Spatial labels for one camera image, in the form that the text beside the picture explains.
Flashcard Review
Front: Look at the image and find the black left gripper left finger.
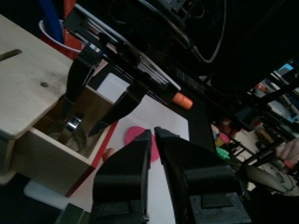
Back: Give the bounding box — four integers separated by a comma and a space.
89, 129, 153, 224

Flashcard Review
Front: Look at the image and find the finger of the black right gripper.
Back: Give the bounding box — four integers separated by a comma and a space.
88, 82, 151, 138
59, 43, 105, 125

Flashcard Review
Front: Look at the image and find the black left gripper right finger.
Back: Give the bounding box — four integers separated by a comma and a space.
153, 126, 253, 224

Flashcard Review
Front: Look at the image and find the wooden drawer with red edge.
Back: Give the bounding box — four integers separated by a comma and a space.
11, 85, 119, 199

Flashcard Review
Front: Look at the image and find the flat pink dough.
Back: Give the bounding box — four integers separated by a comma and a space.
124, 125, 161, 163

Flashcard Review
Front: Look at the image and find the round metal dough cutter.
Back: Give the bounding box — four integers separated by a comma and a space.
49, 113, 88, 152

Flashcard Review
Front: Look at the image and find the light wooden drawer cabinet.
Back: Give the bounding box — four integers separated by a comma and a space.
0, 13, 76, 186

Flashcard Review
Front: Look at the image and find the person's hand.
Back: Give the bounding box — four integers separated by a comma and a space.
273, 137, 299, 174

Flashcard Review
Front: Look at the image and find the small tan wooden knob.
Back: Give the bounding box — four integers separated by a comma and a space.
101, 147, 117, 162

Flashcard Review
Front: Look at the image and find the small green toy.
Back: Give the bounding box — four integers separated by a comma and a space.
215, 146, 231, 160

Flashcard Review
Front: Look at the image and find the red plastic cup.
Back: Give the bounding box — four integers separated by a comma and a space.
37, 19, 85, 61

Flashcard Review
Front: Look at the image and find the dark green box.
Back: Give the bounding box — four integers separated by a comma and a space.
53, 202, 93, 224

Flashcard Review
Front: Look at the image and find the red utensil handle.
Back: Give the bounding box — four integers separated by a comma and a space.
63, 0, 85, 51

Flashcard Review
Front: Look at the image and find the orange cylindrical handle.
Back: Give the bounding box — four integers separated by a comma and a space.
171, 92, 193, 111

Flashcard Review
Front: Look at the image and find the blue utensil handle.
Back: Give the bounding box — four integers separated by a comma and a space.
37, 0, 65, 44

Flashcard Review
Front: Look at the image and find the grey cable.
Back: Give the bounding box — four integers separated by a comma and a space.
185, 0, 229, 65

